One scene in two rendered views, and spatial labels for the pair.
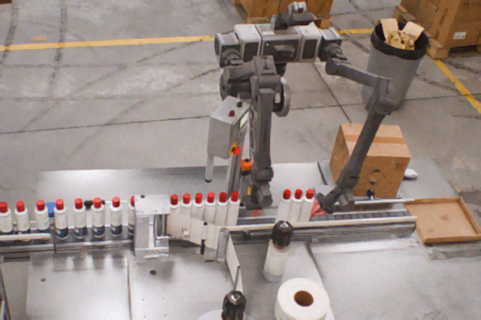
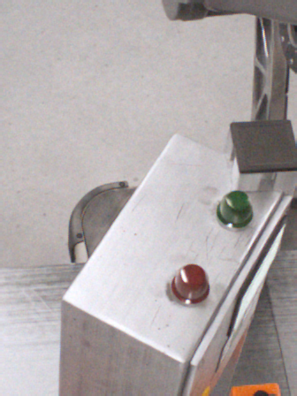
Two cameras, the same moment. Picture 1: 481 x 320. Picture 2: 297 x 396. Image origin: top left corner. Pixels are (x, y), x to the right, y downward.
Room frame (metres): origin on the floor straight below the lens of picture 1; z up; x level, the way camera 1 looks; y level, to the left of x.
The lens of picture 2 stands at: (1.66, 0.08, 2.08)
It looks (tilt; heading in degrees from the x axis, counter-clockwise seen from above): 54 degrees down; 3
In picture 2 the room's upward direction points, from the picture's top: 8 degrees clockwise
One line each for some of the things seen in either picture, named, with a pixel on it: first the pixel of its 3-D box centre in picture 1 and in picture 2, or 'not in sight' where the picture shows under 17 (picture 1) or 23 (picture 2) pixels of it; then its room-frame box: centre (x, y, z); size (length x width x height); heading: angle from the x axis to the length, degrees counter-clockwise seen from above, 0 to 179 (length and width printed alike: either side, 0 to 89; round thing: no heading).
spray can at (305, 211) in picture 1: (306, 207); not in sight; (2.08, -0.33, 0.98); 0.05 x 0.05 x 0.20
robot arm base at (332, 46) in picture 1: (333, 53); not in sight; (2.65, -0.36, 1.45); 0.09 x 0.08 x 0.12; 112
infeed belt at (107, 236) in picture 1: (243, 228); not in sight; (2.01, -0.06, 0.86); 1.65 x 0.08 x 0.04; 106
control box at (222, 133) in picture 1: (228, 128); (171, 306); (2.06, 0.07, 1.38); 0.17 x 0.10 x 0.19; 161
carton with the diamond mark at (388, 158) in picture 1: (367, 160); not in sight; (2.48, -0.63, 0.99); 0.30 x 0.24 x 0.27; 99
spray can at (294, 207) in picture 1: (294, 207); not in sight; (2.07, -0.28, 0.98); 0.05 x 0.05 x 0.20
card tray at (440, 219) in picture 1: (443, 218); not in sight; (2.28, -1.02, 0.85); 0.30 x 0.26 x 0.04; 106
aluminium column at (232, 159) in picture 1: (235, 157); (206, 357); (2.14, 0.02, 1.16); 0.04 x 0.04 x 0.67; 16
